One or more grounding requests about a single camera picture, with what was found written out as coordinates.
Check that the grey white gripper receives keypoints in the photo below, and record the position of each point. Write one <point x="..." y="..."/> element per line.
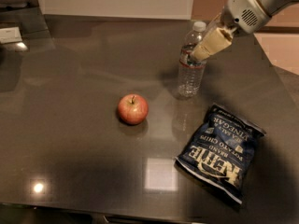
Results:
<point x="244" y="12"/>

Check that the clear plastic water bottle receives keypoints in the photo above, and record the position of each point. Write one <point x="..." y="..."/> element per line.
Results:
<point x="190" y="72"/>

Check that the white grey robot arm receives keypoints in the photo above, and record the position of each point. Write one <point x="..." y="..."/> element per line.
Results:
<point x="272" y="7"/>

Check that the blue Kettle chip bag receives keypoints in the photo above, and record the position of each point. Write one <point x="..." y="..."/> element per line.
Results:
<point x="221" y="150"/>

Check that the red apple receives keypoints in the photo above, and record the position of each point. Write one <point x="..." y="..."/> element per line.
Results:
<point x="133" y="109"/>

